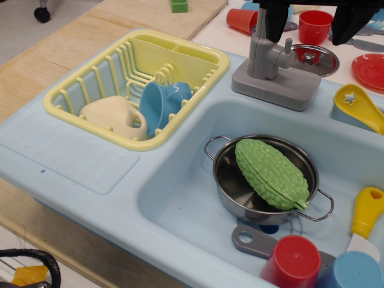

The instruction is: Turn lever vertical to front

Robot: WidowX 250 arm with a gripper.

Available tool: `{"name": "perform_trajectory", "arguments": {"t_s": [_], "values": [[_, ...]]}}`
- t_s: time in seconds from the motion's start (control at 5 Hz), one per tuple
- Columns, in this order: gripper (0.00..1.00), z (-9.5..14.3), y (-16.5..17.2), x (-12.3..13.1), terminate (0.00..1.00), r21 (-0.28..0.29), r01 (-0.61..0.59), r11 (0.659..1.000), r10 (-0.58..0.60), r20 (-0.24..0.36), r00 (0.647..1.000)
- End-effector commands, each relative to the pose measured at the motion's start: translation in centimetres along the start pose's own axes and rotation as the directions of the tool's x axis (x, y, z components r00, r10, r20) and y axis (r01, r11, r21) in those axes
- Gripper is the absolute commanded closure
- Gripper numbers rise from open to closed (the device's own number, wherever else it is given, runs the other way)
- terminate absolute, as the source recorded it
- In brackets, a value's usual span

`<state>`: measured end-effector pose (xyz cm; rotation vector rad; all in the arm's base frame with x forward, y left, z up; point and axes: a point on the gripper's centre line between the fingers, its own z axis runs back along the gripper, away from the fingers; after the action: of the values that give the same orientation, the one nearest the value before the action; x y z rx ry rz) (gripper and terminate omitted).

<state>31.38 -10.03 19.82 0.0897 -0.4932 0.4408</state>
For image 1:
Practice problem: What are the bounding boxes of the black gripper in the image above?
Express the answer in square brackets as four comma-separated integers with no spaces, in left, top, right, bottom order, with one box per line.
[253,0,383,46]

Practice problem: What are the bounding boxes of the grey toy faucet with lever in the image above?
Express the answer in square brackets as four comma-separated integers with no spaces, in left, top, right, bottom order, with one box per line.
[231,8,321,111]

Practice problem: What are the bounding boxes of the red cup upright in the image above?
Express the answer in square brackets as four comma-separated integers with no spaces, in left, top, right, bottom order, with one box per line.
[298,10,334,46]

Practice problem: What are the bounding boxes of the steel pot lid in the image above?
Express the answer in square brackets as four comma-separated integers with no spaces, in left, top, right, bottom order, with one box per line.
[291,44,340,77]

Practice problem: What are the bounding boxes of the grey toy cutlery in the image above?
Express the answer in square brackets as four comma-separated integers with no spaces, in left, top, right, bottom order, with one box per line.
[352,39,384,53]

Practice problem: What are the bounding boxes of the red cup lying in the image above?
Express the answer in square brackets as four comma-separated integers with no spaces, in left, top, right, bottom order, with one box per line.
[226,8,258,34]

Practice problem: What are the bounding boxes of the red plate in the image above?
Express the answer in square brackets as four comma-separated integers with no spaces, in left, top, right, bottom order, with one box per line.
[351,53,383,93]

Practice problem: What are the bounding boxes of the green toy block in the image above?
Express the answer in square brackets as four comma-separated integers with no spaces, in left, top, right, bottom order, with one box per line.
[170,0,188,13]

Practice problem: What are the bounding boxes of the green toy bitter gourd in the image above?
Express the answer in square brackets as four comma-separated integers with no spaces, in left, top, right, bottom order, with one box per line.
[235,139,310,211]

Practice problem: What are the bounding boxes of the blue toy cup in rack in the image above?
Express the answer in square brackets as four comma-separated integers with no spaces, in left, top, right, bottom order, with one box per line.
[139,82,192,135]

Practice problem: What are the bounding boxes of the small steel pot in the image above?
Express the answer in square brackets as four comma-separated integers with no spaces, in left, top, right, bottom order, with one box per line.
[204,135,335,226]

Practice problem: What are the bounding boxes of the yellow dish rack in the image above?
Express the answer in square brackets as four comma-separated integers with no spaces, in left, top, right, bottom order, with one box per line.
[43,29,230,151]

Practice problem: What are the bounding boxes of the wooden board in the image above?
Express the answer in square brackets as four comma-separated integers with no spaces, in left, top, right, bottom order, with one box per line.
[78,0,229,41]

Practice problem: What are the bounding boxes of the cream toy cup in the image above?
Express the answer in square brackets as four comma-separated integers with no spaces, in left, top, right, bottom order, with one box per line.
[79,95,148,140]

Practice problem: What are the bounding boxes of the light blue toy sink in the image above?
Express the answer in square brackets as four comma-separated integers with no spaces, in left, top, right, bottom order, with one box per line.
[1,41,383,287]

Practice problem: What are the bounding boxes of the red cup in sink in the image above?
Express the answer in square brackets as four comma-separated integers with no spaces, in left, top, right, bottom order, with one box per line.
[260,235,321,287]

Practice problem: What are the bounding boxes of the blue cup in sink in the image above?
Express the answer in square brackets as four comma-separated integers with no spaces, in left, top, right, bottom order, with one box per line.
[316,251,383,288]

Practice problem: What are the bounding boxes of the black caster wheel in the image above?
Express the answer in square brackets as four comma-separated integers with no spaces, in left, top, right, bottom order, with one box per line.
[34,7,50,23]

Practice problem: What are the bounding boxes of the yellow tape piece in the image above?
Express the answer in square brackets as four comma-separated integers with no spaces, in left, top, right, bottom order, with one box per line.
[11,265,49,287]

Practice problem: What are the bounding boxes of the yellow star-handled spoon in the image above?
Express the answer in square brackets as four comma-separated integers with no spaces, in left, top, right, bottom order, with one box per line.
[334,84,383,135]

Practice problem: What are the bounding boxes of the yellow-handled toy knife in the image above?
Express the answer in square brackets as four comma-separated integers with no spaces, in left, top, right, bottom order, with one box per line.
[346,187,383,262]

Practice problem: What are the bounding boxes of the grey toy utensil handle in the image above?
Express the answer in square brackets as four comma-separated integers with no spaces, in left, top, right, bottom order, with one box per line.
[231,224,337,269]

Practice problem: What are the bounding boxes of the black braided cable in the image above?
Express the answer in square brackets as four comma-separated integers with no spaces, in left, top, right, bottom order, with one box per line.
[0,248,62,288]

